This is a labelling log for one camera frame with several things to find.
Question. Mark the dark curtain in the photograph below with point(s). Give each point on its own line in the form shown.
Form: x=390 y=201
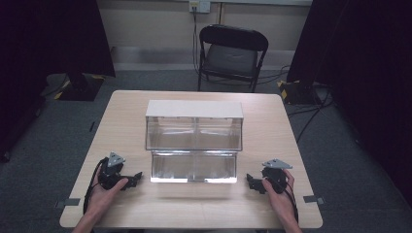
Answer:
x=366 y=64
x=48 y=42

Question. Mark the person's right hand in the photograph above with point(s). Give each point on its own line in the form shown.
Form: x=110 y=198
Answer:
x=282 y=204

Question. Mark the black stand base striped tape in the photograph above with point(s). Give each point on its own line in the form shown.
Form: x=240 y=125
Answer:
x=81 y=89
x=296 y=92

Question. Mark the clear acrylic drawer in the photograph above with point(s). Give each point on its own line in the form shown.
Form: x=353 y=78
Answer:
x=194 y=166

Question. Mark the clear drawer cabinet white top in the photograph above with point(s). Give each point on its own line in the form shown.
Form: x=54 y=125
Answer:
x=194 y=109

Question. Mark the white wall socket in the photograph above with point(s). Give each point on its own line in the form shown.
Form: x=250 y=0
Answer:
x=199 y=5

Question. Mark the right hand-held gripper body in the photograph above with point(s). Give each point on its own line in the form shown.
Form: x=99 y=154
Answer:
x=277 y=176

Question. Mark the black folding chair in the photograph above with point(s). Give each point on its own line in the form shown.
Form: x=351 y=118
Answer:
x=230 y=58

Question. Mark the grey tape strip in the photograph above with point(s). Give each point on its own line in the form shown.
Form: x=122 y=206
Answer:
x=68 y=203
x=313 y=199

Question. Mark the person's left hand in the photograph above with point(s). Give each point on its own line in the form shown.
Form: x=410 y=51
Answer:
x=100 y=200

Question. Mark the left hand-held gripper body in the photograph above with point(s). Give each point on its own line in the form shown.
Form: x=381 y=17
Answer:
x=110 y=173

